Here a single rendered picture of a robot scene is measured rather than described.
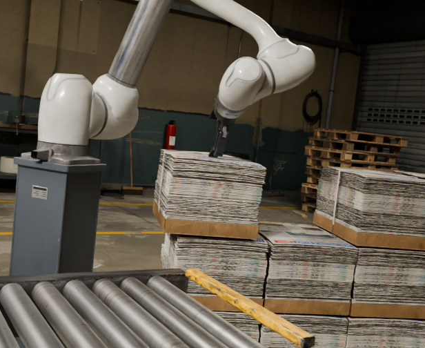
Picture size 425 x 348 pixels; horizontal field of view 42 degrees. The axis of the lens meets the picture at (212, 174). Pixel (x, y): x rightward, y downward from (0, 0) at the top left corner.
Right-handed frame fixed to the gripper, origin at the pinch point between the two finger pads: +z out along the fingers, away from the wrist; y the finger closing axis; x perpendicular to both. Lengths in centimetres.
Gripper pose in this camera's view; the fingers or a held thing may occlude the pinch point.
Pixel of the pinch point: (213, 135)
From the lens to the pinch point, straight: 179.3
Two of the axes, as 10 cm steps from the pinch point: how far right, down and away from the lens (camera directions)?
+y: -0.1, 9.3, -3.7
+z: -2.2, 3.5, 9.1
